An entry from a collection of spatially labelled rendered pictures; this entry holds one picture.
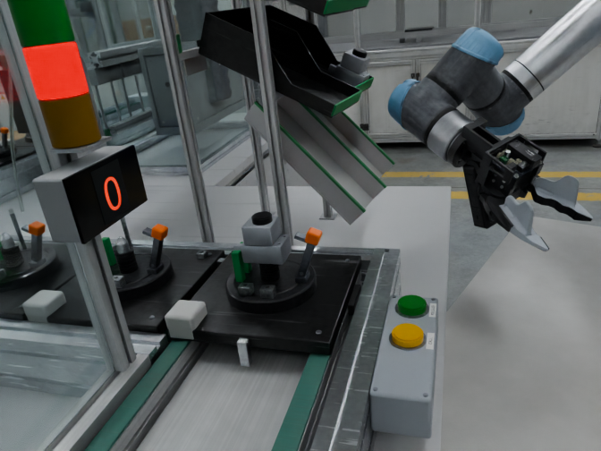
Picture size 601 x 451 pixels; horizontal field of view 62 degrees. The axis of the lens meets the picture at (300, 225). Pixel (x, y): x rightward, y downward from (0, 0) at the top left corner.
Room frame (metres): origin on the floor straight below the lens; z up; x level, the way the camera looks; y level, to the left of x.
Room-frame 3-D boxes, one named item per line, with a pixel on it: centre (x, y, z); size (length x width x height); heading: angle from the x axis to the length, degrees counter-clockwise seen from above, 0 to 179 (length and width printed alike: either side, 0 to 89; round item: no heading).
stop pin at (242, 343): (0.56, 0.09, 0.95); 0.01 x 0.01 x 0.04; 71
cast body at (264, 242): (0.68, 0.06, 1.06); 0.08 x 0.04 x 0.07; 71
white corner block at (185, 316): (0.62, 0.18, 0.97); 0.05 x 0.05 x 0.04; 71
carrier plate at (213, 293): (0.68, 0.05, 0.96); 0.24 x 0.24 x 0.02; 71
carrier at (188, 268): (0.76, 0.30, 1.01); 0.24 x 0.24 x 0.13; 71
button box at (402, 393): (0.53, -0.12, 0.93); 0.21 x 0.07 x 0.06; 161
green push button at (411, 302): (0.60, -0.14, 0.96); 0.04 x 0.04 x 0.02
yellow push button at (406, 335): (0.53, -0.12, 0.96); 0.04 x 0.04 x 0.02
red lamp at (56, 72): (0.54, 0.23, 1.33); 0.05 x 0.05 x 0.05
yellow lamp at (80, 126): (0.54, 0.23, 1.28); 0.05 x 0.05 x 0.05
